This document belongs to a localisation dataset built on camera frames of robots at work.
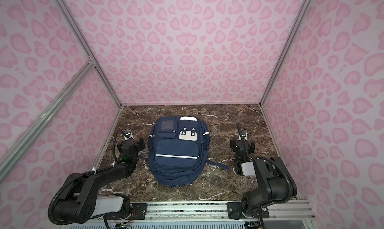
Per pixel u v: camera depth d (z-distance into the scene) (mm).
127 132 763
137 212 728
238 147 725
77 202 423
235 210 729
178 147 878
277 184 438
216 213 738
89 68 875
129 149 678
